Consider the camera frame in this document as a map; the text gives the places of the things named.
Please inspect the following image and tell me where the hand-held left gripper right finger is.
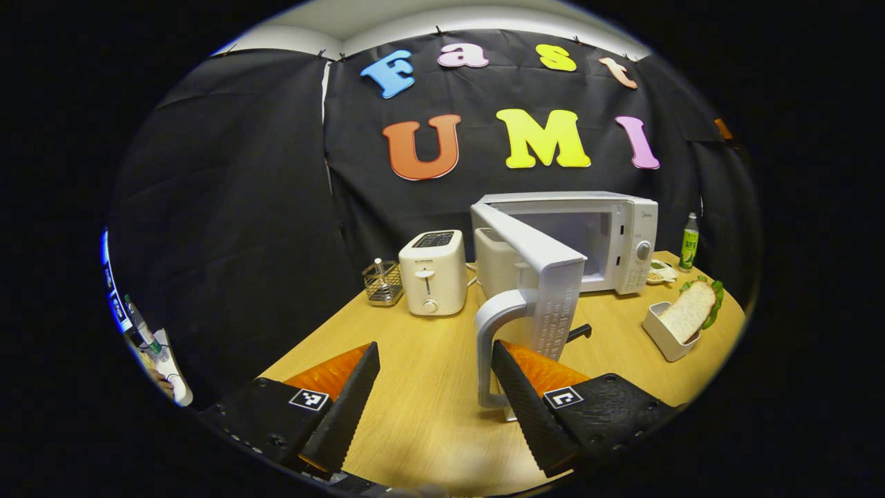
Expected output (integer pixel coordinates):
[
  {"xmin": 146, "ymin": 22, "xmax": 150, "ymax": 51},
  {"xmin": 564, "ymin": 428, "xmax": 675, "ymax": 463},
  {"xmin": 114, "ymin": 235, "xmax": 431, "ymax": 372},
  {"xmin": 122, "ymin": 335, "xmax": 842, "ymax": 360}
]
[{"xmin": 490, "ymin": 339, "xmax": 682, "ymax": 479}]

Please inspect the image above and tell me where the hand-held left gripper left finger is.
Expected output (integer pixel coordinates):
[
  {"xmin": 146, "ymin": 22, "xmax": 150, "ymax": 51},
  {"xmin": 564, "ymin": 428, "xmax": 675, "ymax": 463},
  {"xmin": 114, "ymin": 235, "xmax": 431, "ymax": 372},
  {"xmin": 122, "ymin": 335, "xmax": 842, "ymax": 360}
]
[{"xmin": 197, "ymin": 341, "xmax": 382, "ymax": 478}]

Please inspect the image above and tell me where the white microwave oven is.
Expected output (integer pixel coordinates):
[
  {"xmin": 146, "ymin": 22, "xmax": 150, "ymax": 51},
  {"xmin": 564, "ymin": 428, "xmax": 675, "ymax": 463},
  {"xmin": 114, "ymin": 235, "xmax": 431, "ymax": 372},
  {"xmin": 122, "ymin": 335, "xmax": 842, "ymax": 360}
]
[{"xmin": 470, "ymin": 192, "xmax": 659, "ymax": 423}]

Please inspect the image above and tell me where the lettuce sandwich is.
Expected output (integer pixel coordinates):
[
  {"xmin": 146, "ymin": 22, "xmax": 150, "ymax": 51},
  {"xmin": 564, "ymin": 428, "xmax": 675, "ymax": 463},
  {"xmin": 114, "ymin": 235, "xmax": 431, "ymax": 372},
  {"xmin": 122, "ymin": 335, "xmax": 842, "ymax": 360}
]
[{"xmin": 657, "ymin": 276, "xmax": 725, "ymax": 344}]

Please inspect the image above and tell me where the green label drink bottle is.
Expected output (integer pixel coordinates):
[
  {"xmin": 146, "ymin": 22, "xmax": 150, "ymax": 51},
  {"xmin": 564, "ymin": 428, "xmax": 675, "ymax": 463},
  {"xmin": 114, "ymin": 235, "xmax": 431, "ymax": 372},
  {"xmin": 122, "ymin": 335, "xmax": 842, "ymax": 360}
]
[{"xmin": 678, "ymin": 212, "xmax": 700, "ymax": 273}]

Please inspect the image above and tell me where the white rectangular tray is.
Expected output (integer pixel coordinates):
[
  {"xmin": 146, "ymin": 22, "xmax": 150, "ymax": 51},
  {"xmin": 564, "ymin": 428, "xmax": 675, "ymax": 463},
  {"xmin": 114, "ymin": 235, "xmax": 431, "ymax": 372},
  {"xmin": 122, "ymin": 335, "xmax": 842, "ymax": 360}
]
[{"xmin": 642, "ymin": 302, "xmax": 702, "ymax": 362}]

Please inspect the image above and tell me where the white toaster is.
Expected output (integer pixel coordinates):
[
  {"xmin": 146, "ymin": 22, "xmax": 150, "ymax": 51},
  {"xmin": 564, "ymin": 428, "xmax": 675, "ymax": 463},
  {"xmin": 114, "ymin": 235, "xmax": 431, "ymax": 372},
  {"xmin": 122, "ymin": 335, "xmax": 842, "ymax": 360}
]
[{"xmin": 398, "ymin": 230, "xmax": 468, "ymax": 317}]

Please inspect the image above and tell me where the small dish of nuts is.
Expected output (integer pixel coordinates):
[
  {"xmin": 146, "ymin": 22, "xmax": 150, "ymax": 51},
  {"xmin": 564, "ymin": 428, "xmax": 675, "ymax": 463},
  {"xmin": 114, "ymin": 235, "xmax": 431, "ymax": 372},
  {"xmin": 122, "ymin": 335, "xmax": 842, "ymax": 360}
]
[{"xmin": 646, "ymin": 259, "xmax": 680, "ymax": 285}]

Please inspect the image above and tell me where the metal wire basket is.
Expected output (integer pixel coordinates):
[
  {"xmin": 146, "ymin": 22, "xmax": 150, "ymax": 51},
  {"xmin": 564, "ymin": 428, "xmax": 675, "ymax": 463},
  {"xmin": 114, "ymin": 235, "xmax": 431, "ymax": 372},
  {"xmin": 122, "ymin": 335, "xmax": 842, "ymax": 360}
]
[{"xmin": 362, "ymin": 259, "xmax": 404, "ymax": 307}]

